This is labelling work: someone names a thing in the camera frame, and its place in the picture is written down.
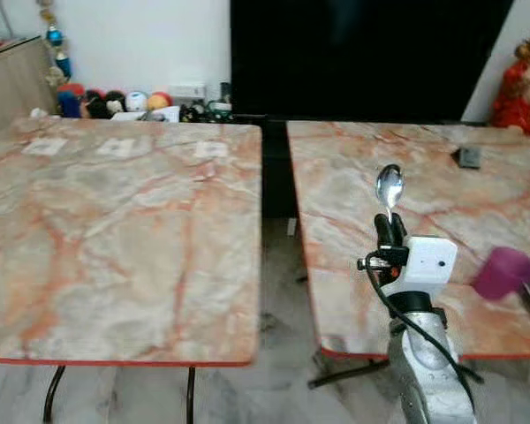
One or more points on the silver metal spoon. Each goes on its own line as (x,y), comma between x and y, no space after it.
(389,185)

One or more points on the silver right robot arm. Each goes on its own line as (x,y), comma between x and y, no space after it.
(428,362)

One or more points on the marble table with black legs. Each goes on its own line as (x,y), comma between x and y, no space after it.
(344,177)
(115,230)

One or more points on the small dark grey square block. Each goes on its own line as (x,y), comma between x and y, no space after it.
(467,157)

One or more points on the purple plastic cup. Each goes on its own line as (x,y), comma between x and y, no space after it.
(502,274)

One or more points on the black television screen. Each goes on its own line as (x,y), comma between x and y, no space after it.
(362,53)

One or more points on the red and gold doll figure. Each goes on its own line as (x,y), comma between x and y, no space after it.
(523,97)

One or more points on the white square table sticker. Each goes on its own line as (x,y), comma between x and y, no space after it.
(210,150)

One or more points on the orange and red toy figure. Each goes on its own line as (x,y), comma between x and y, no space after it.
(159,100)

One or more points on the white round toy figure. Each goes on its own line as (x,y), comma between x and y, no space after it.
(135,101)

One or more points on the black toy figure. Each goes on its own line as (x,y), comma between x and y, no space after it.
(99,106)

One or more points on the blue toy figure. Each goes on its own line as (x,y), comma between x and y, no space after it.
(68,104)

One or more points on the hanging ornament with blue beads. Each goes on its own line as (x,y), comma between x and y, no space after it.
(55,40)

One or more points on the light wooden cabinet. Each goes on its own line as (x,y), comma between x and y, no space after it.
(13,84)

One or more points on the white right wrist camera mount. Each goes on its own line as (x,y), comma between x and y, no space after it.
(428,263)

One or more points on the white wall socket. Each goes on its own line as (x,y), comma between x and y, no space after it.
(187,91)

